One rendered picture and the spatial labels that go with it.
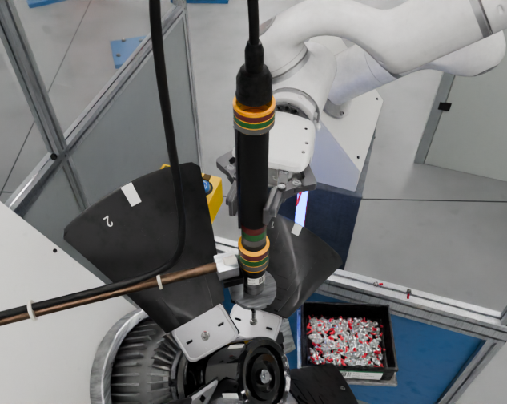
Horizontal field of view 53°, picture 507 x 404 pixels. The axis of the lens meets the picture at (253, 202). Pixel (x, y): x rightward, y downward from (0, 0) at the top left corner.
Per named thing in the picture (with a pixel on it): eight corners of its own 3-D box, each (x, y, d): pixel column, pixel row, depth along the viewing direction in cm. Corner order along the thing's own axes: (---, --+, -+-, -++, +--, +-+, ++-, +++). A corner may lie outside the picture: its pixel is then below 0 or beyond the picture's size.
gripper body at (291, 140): (319, 147, 76) (300, 201, 69) (254, 133, 78) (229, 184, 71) (325, 107, 70) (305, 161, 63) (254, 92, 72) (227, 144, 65)
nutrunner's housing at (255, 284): (245, 313, 80) (239, 57, 45) (238, 291, 82) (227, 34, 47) (269, 306, 80) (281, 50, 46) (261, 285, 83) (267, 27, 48)
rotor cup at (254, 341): (224, 440, 85) (284, 446, 76) (164, 398, 78) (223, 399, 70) (251, 360, 94) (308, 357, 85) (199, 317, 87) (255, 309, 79)
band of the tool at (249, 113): (239, 141, 52) (239, 119, 50) (229, 115, 55) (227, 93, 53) (279, 132, 53) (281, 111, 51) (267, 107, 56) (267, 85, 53)
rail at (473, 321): (174, 253, 147) (171, 236, 141) (179, 242, 149) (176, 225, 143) (504, 345, 128) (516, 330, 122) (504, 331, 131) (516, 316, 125)
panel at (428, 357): (205, 351, 197) (189, 252, 147) (206, 349, 197) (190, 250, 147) (422, 420, 180) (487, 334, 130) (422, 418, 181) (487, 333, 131)
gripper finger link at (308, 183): (331, 178, 67) (300, 199, 65) (290, 147, 71) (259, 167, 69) (331, 171, 66) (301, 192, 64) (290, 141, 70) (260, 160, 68)
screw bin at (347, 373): (299, 378, 120) (301, 365, 115) (298, 313, 131) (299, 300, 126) (392, 382, 119) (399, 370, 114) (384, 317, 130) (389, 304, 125)
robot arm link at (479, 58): (390, 27, 126) (488, -23, 110) (418, 97, 128) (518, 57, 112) (371, 34, 117) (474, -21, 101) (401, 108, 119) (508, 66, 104)
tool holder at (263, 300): (225, 320, 76) (222, 284, 69) (214, 280, 81) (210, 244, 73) (282, 304, 78) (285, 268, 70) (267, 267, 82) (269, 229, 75)
